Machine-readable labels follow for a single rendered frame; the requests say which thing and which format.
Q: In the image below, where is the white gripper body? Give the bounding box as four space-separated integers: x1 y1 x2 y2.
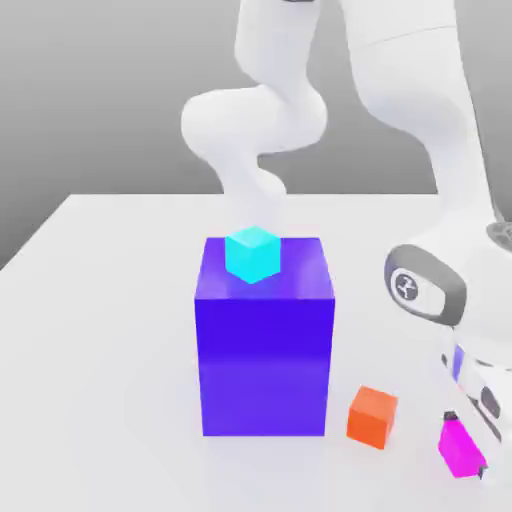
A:
453 382 507 472

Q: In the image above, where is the small magenta cube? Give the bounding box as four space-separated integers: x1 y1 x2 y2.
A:
437 418 488 480

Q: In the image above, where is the small orange cube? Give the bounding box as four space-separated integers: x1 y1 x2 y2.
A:
346 384 399 451

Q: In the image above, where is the small cyan cube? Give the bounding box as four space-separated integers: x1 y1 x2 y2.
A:
224 225 282 286

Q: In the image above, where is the large blue box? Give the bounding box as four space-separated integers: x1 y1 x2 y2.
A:
194 236 336 438

